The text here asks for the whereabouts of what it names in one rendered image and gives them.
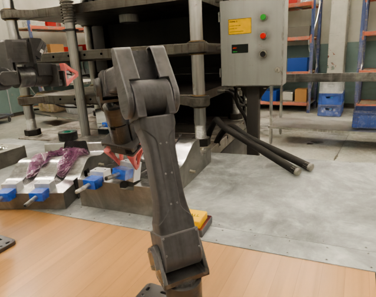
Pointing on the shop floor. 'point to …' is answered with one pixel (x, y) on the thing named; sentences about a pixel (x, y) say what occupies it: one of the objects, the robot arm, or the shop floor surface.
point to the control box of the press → (253, 52)
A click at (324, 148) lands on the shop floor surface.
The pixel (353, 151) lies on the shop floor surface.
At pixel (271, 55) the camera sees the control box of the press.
